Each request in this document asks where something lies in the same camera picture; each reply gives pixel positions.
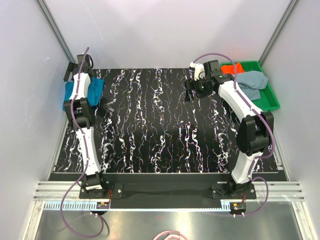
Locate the aluminium frame rail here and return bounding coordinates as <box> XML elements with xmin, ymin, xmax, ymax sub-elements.
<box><xmin>33</xmin><ymin>181</ymin><xmax>305</xmax><ymax>202</ymax></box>

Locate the pink cable loop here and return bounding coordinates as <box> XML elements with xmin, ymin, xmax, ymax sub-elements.
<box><xmin>152</xmin><ymin>230</ymin><xmax>188</xmax><ymax>240</ymax></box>

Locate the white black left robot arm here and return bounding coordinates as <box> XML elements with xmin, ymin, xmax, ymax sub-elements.
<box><xmin>63</xmin><ymin>51</ymin><xmax>108</xmax><ymax>199</ymax></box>

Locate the orange t shirt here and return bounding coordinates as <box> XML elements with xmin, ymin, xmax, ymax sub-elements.
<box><xmin>221</xmin><ymin>62</ymin><xmax>245</xmax><ymax>75</ymax></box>

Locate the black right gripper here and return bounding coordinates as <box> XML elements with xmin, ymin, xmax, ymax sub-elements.
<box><xmin>184</xmin><ymin>75</ymin><xmax>213</xmax><ymax>103</ymax></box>

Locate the blue t shirt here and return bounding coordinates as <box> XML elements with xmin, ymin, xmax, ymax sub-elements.
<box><xmin>64</xmin><ymin>73</ymin><xmax>104</xmax><ymax>107</ymax></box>

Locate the green plastic tray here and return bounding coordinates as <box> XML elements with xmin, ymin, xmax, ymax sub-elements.
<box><xmin>237</xmin><ymin>60</ymin><xmax>280</xmax><ymax>112</ymax></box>

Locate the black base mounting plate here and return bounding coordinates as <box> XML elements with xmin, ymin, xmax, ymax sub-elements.
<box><xmin>79</xmin><ymin>182</ymin><xmax>257</xmax><ymax>200</ymax></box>

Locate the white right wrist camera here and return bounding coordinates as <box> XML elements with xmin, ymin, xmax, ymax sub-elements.
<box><xmin>189</xmin><ymin>62</ymin><xmax>206</xmax><ymax>81</ymax></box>

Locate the grey t shirt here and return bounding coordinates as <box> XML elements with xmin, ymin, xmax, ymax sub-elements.
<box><xmin>236</xmin><ymin>70</ymin><xmax>269</xmax><ymax>101</ymax></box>

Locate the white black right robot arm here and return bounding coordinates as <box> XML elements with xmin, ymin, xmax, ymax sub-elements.
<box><xmin>184</xmin><ymin>60</ymin><xmax>274</xmax><ymax>199</ymax></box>

